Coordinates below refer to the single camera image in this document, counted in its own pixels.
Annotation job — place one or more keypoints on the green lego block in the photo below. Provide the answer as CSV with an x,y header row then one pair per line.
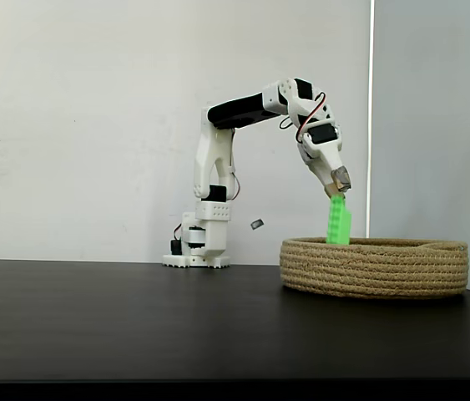
x,y
338,223

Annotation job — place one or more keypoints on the grey tape piece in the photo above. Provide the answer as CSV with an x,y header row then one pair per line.
x,y
257,224

